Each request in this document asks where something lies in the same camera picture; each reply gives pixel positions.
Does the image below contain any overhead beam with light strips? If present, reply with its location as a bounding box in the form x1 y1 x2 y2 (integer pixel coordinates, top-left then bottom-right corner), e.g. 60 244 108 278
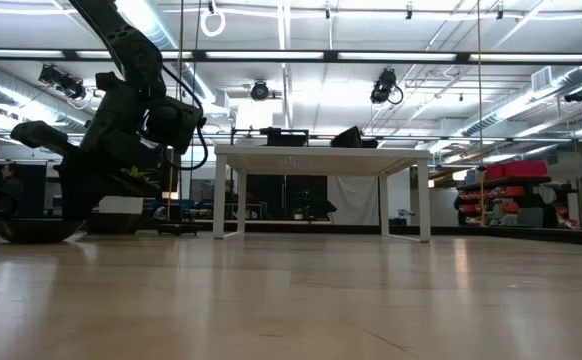
0 48 582 65

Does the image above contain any dark background plant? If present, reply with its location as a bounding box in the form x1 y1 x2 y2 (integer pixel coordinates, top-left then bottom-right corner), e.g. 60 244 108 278
291 188 338 221

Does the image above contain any black ceiling camera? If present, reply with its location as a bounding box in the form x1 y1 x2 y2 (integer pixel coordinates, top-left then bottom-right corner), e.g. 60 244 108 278
369 68 405 106

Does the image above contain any white hanging cloth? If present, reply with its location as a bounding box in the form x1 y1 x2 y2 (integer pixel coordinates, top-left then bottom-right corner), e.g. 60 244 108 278
326 174 381 226

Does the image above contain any black hanging cable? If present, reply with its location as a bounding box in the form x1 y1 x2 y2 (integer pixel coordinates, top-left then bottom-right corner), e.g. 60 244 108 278
186 0 202 221

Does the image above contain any black ceiling spotlight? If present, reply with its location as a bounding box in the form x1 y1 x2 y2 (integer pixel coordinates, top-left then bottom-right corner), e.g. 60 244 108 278
249 79 271 103

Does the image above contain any shelf unit with red bins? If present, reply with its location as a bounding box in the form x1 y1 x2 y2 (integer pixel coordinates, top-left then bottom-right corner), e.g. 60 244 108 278
453 159 555 227

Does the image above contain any white perforated shelf rack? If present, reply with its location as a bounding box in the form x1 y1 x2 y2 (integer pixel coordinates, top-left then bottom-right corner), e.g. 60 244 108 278
213 144 432 244

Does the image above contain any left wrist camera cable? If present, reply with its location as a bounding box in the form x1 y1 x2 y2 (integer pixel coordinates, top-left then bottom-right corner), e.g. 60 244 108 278
160 63 210 172

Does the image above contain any person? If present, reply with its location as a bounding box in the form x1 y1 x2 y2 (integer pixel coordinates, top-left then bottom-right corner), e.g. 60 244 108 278
0 162 25 214

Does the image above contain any black leaf-shaped plate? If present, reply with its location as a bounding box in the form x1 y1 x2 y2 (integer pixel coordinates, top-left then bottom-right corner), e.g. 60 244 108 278
0 217 85 245

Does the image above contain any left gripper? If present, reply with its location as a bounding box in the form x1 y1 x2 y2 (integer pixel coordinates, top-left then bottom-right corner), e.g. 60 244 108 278
10 71 162 224

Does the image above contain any small potted green plant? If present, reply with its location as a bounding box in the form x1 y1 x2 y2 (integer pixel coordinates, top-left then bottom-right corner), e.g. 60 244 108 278
98 166 161 215

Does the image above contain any white cable loop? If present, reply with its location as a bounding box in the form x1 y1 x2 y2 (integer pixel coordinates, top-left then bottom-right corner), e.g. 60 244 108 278
199 9 227 39

